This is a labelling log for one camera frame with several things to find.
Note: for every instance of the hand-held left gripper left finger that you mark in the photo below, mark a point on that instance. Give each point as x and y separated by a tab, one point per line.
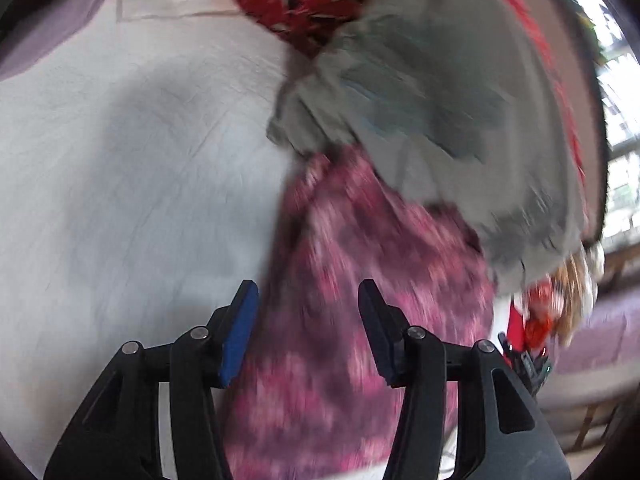
237	340

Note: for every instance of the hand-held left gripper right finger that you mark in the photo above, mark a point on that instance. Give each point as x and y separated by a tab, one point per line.
382	340

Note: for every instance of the purple floral long-sleeve shirt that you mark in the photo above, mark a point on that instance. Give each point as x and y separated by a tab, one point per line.
340	260

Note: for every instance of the clear bag with doll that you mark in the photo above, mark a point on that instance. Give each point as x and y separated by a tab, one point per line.
555	300

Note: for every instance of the lavender bed sheet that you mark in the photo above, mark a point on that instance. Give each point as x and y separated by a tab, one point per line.
595	340

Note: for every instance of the white quilted bedspread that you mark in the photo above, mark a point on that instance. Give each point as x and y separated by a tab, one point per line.
125	160

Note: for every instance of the grey floral pillow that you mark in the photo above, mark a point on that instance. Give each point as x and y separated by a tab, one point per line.
440	110

